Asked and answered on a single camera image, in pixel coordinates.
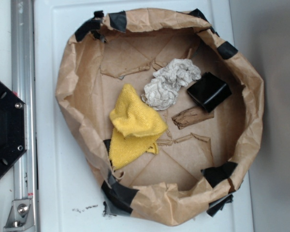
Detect black glossy box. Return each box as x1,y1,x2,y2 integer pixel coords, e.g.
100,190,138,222
187,72,232,113

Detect brown paper bag bin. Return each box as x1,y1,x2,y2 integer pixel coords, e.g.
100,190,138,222
56,8,264,226

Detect brown wood bark piece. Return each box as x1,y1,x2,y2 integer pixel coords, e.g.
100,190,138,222
172,106,215,130

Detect crumpled white paper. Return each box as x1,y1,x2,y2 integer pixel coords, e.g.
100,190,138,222
141,58,201,111

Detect aluminium extrusion rail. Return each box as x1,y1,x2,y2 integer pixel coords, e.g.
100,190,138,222
11,0,40,232

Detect metal corner bracket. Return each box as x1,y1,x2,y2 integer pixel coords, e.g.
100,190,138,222
3,199,36,232

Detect yellow microfiber cloth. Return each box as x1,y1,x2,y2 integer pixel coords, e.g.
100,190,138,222
109,84,168,170

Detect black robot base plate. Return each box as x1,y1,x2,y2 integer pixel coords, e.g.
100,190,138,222
0,81,27,179

